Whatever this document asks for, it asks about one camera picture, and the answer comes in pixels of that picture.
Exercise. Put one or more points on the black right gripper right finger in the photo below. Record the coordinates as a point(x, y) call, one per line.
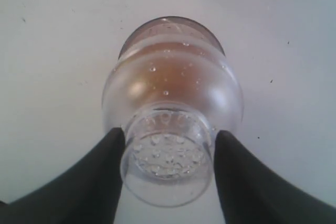
point(250, 192)

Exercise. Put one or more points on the clear dome jar lid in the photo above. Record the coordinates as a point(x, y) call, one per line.
point(171, 95)

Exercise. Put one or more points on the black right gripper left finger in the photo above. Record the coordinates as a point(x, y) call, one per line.
point(88, 192)

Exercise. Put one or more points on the clear plastic jar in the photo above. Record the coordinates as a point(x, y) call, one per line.
point(171, 25)

